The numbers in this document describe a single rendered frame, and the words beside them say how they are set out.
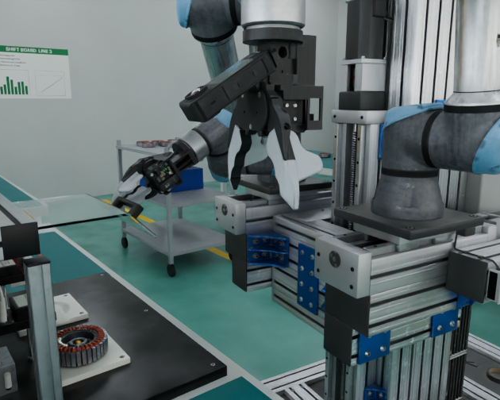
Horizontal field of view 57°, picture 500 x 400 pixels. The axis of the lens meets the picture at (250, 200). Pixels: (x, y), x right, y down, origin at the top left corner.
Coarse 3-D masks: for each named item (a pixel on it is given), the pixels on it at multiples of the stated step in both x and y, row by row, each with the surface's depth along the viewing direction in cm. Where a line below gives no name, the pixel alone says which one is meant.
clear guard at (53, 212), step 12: (24, 204) 95; (36, 204) 95; (48, 204) 95; (60, 204) 95; (72, 204) 95; (84, 204) 95; (96, 204) 95; (108, 204) 95; (36, 216) 86; (48, 216) 86; (60, 216) 86; (72, 216) 86; (84, 216) 86; (96, 216) 86; (108, 216) 86; (120, 216) 87; (132, 216) 89; (144, 228) 91
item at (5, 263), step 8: (0, 264) 102; (8, 264) 102; (16, 264) 102; (0, 272) 100; (8, 272) 101; (16, 272) 102; (0, 280) 100; (8, 280) 101; (16, 280) 102; (24, 280) 103
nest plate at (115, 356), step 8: (112, 344) 95; (112, 352) 92; (120, 352) 92; (96, 360) 89; (104, 360) 89; (112, 360) 89; (120, 360) 89; (128, 360) 90; (64, 368) 87; (72, 368) 87; (80, 368) 87; (88, 368) 87; (96, 368) 87; (104, 368) 88; (112, 368) 89; (64, 376) 84; (72, 376) 84; (80, 376) 85; (88, 376) 86; (64, 384) 83
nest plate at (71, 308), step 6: (66, 294) 120; (54, 300) 116; (60, 300) 116; (66, 300) 116; (72, 300) 116; (60, 306) 113; (66, 306) 113; (72, 306) 113; (78, 306) 113; (66, 312) 110; (72, 312) 110; (78, 312) 110; (84, 312) 110; (72, 318) 107; (78, 318) 108; (84, 318) 109; (60, 324) 106; (24, 330) 101
